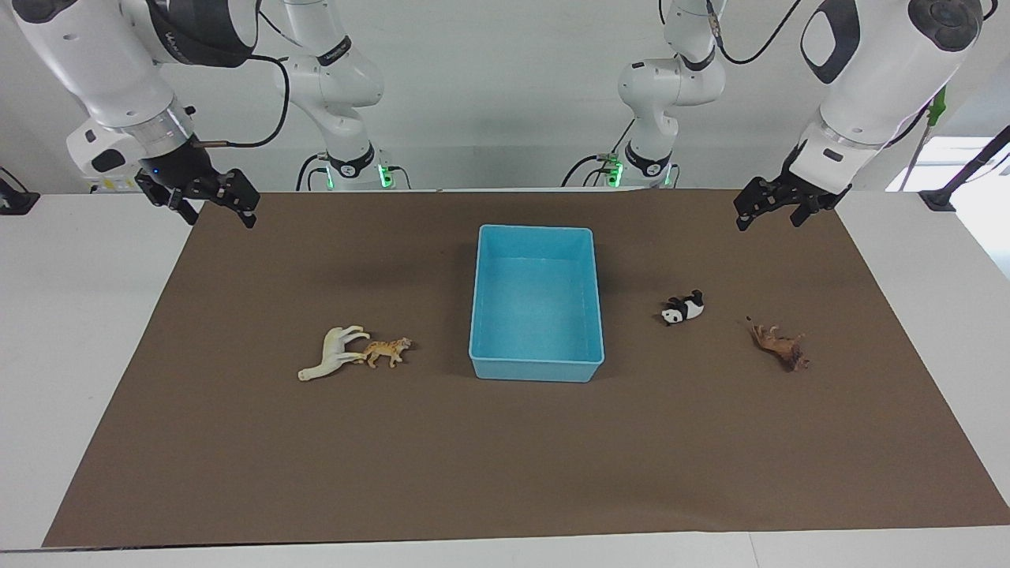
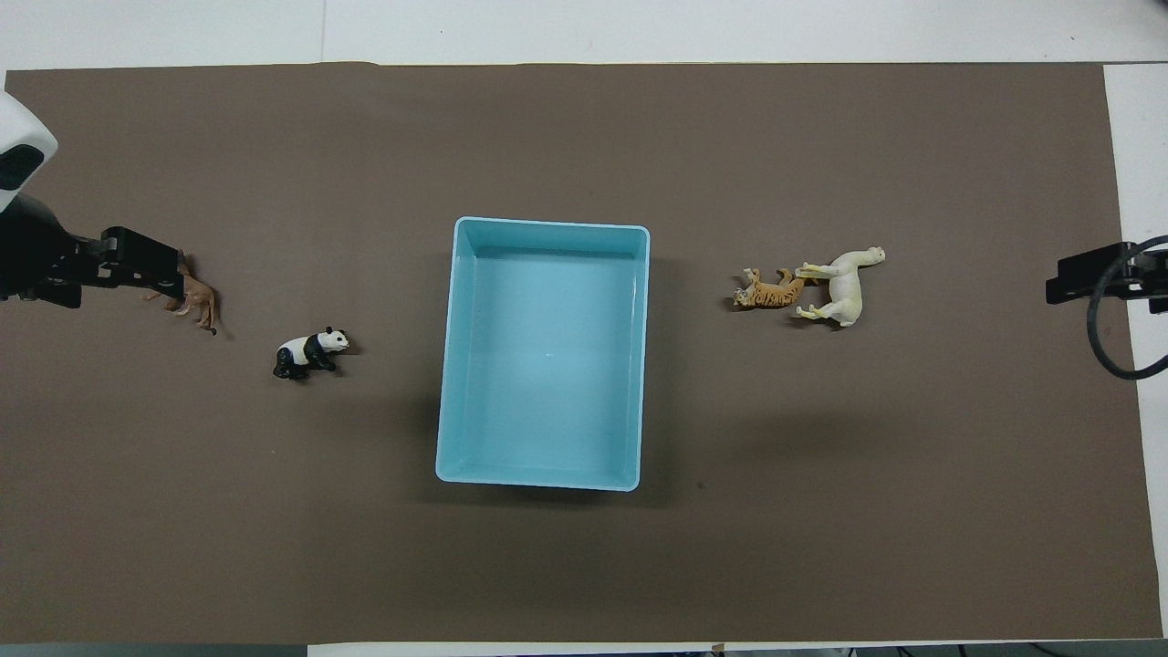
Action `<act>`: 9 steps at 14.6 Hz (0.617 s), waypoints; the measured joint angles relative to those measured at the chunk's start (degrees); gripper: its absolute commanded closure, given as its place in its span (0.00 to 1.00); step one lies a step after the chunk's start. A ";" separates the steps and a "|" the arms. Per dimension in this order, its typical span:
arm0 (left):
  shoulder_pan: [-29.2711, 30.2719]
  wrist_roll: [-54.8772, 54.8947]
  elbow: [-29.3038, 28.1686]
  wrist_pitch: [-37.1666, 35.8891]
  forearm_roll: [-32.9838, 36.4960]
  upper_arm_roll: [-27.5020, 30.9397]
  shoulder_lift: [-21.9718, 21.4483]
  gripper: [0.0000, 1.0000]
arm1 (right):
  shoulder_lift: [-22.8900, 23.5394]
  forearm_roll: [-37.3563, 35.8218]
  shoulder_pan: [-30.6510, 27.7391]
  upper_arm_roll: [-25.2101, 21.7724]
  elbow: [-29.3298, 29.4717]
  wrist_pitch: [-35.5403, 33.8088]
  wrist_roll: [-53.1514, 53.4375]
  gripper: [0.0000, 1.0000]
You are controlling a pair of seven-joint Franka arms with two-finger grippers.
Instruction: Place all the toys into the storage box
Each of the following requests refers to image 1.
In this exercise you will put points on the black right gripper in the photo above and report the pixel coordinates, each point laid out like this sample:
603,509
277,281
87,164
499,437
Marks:
185,170

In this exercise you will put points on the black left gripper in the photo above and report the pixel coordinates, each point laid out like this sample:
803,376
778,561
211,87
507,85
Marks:
797,192

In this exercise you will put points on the brown lion toy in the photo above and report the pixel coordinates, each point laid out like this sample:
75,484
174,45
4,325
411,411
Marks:
783,345

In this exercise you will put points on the black white panda toy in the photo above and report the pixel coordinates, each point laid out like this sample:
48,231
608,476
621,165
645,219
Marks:
682,309

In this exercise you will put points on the cream white horse toy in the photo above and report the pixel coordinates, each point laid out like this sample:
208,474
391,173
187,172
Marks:
335,355

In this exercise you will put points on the orange striped tiger toy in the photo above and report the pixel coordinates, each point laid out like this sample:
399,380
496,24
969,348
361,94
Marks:
385,351

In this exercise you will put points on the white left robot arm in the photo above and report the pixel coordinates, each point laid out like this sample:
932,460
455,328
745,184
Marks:
876,87

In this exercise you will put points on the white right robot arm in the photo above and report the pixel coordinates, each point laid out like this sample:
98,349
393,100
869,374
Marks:
95,71

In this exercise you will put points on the blue plastic storage box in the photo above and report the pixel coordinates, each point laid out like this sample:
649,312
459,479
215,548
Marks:
536,315

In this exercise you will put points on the black clamp stand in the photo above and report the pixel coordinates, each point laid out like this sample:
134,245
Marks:
966,173

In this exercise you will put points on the black table clamp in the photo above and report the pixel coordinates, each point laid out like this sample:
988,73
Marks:
14,199

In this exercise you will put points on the brown table mat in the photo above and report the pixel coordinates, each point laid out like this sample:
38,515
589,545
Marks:
505,465

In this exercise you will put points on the white wall socket box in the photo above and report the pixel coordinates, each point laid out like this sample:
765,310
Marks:
118,184

